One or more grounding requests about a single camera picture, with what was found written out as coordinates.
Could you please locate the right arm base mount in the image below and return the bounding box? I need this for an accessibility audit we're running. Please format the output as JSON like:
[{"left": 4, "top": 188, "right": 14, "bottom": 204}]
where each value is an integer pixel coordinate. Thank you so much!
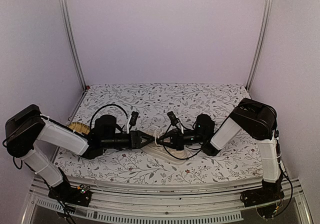
[{"left": 240, "top": 178, "right": 285, "bottom": 207}]

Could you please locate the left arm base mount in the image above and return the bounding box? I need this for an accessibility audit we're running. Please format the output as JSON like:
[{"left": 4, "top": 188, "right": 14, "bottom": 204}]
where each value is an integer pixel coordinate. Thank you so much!
[{"left": 48, "top": 180, "right": 92, "bottom": 207}]

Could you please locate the left aluminium frame post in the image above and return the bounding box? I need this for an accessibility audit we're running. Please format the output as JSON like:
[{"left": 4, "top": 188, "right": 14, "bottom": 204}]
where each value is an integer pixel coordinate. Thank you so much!
[{"left": 59, "top": 0, "right": 87, "bottom": 91}]

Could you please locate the floral patterned table mat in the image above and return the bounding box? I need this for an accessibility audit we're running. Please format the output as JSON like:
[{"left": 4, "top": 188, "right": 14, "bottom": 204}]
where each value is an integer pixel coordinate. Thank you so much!
[{"left": 53, "top": 83, "right": 263, "bottom": 185}]

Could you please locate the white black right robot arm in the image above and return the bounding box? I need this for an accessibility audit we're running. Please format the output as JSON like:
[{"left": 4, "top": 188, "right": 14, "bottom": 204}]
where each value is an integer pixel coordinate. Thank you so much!
[{"left": 156, "top": 98, "right": 282, "bottom": 202}]

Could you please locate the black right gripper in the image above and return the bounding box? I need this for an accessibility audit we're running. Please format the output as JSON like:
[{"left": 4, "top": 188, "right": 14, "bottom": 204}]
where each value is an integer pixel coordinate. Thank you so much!
[{"left": 156, "top": 128, "right": 206, "bottom": 150}]

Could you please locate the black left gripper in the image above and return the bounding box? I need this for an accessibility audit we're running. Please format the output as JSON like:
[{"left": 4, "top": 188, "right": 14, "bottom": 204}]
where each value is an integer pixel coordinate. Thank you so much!
[{"left": 101, "top": 130, "right": 155, "bottom": 150}]

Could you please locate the aluminium frame post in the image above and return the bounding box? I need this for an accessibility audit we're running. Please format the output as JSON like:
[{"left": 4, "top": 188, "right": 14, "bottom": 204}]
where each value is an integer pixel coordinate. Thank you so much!
[
  {"left": 245, "top": 0, "right": 273, "bottom": 93},
  {"left": 59, "top": 0, "right": 87, "bottom": 91}
]

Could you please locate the yellow woven placemat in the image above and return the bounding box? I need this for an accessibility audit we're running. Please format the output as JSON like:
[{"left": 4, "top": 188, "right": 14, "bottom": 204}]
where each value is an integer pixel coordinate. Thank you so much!
[{"left": 67, "top": 121, "right": 91, "bottom": 135}]

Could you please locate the aluminium front rail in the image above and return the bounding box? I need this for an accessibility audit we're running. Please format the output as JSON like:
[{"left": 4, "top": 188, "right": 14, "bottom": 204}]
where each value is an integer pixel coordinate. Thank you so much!
[{"left": 21, "top": 177, "right": 316, "bottom": 224}]

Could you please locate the cream lace platform sneaker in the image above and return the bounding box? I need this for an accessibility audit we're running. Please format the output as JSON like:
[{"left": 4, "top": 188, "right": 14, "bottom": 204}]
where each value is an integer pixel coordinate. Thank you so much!
[{"left": 142, "top": 125, "right": 188, "bottom": 165}]

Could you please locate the right aluminium frame post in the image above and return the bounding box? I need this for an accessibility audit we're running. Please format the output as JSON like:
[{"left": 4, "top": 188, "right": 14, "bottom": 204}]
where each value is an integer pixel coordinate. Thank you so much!
[{"left": 245, "top": 0, "right": 273, "bottom": 93}]

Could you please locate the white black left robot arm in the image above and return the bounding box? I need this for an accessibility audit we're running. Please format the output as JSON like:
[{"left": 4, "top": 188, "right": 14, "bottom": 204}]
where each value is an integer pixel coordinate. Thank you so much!
[{"left": 3, "top": 104, "right": 154, "bottom": 201}]

